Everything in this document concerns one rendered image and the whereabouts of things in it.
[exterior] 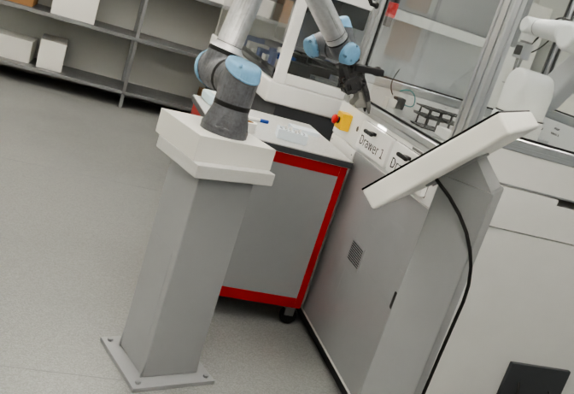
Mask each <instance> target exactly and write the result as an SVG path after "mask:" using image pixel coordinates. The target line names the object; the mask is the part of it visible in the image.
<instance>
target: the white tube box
mask: <svg viewBox="0 0 574 394"><path fill-rule="evenodd" d="M284 128H285V126H280V125H278V126H277V129H276V132H275V135H276V138H281V139H283V140H287V141H290V142H293V143H296V144H301V145H305V146H306V145H307V142H308V135H307V133H306V132H301V133H295V129H292V131H290V129H289V128H288V129H287V130H286V129H284Z"/></svg>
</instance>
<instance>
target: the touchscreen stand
mask: <svg viewBox="0 0 574 394"><path fill-rule="evenodd" d="M440 182H441V183H442V185H443V186H444V187H445V189H446V190H447V191H448V193H449V194H450V196H451V197H452V198H453V200H454V202H455V204H456V206H457V208H458V210H459V211H460V213H461V215H462V218H463V220H464V222H465V225H466V229H467V231H468V234H469V238H470V242H471V249H472V266H473V264H474V262H475V260H476V258H477V254H478V252H479V250H480V247H481V245H482V242H483V239H484V237H485V234H486V232H487V230H488V228H489V224H490V222H491V220H492V218H493V215H494V213H495V210H496V207H497V205H498V202H499V201H500V198H501V194H502V192H503V190H504V188H503V187H502V186H501V187H499V188H498V189H496V190H495V191H493V192H491V193H490V192H488V191H485V190H482V189H479V188H477V187H475V186H473V185H469V184H467V183H465V182H462V181H459V180H457V179H454V178H451V177H449V176H446V175H443V176H441V178H440ZM468 272H469V256H468V248H467V243H466V236H465V233H464V230H463V228H462V225H461V224H460V220H459V217H458V215H457V214H456V212H455V210H454V208H453V206H452V204H451V203H450V201H449V200H448V198H447V196H446V195H445V194H444V192H443V191H442V189H441V188H440V186H439V185H438V186H437V188H436V192H435V194H434V197H433V199H432V201H431V204H430V207H429V210H428V212H427V215H426V217H425V221H424V224H423V226H422V228H421V231H420V233H419V237H418V239H417V242H416V244H415V246H414V249H413V253H412V255H411V257H410V260H409V263H408V264H407V269H406V271H405V273H404V276H403V278H402V281H401V284H400V287H399V290H398V292H397V294H396V296H395V301H394V302H393V305H392V308H391V310H390V312H389V316H388V319H387V321H386V323H385V326H384V329H383V332H382V335H381V337H380V339H379V341H378V346H377V348H376V350H375V353H374V355H373V358H372V361H371V364H370V367H369V368H368V371H367V374H366V377H365V380H364V382H363V385H362V387H361V389H360V393H359V394H421V393H422V391H423V389H424V387H425V383H426V381H427V379H428V377H429V374H430V372H431V369H432V366H433V364H434V361H435V360H436V356H437V354H438V351H439V350H440V347H441V345H442V341H443V339H444V337H445V334H446V332H447V330H448V326H449V324H450V321H451V320H452V317H453V315H454V311H455V309H456V307H457V304H458V302H459V300H460V296H461V294H462V291H463V290H464V288H465V285H466V281H467V279H468Z"/></svg>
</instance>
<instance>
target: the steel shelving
mask: <svg viewBox="0 0 574 394"><path fill-rule="evenodd" d="M148 1H149V0H141V2H140V5H139V9H138V15H137V19H136V22H135V26H134V29H133V31H132V30H129V29H125V28H123V27H119V26H114V25H111V24H108V23H105V22H101V21H96V20H95V23H94V25H92V24H89V23H85V22H82V21H76V20H74V19H70V18H67V17H64V16H61V15H55V14H52V13H51V12H50V11H51V7H48V6H44V5H42V4H37V5H35V6H33V7H29V6H26V5H23V4H20V3H15V2H11V1H9V0H0V3H2V4H5V5H8V6H12V7H15V8H18V9H24V10H26V11H30V12H33V13H36V14H40V15H45V16H48V17H51V18H55V19H57V20H61V21H66V22H69V23H73V24H76V25H79V26H84V27H88V28H90V29H94V30H98V31H100V32H105V33H109V34H112V35H115V36H119V37H122V38H127V39H130V40H131V43H130V46H129V50H128V54H127V58H126V64H125V67H124V71H123V74H122V78H121V80H119V79H113V78H109V77H106V76H102V75H99V74H94V73H90V72H86V71H83V70H79V69H77V68H71V67H67V66H63V65H62V70H61V73H58V72H56V71H52V70H49V69H45V68H39V67H36V61H37V58H33V59H32V60H31V61H30V62H29V63H24V62H19V61H16V60H12V59H8V58H5V57H2V56H0V63H2V64H5V65H9V66H12V67H16V68H22V69H25V70H29V71H33V72H36V73H40V74H46V75H49V76H53V77H56V78H59V79H65V80H69V81H72V82H76V83H80V84H83V85H89V86H93V87H96V88H100V89H104V90H107V91H113V92H116V93H118V95H117V97H120V101H119V105H118V107H119V108H121V107H122V103H123V100H124V96H125V95H127V96H130V97H136V98H140V99H143V100H147V101H151V102H154V103H160V104H164V105H167V106H171V107H174V108H177V109H183V110H187V111H190V112H191V110H192V107H193V102H192V100H191V98H188V97H182V96H179V95H175V94H172V93H168V92H164V91H159V90H156V89H152V88H149V87H145V86H142V85H136V84H133V83H129V82H128V80H129V77H130V73H131V70H132V64H133V60H134V56H135V53H136V49H137V46H138V42H140V43H143V44H148V45H152V46H155V47H158V48H162V49H164V50H170V51H173V52H177V53H179V54H183V55H186V56H191V57H195V58H197V57H198V55H199V54H200V53H201V52H203V51H204V50H199V49H195V48H192V47H189V46H186V45H182V44H177V43H174V42H171V41H167V40H165V39H161V38H156V37H153V36H150V35H147V34H143V33H141V29H142V25H143V22H144V16H145V12H146V9H147V5H148ZM197 1H199V2H202V3H207V4H210V5H213V6H216V7H219V8H222V6H223V4H221V3H216V2H213V1H210V0H197Z"/></svg>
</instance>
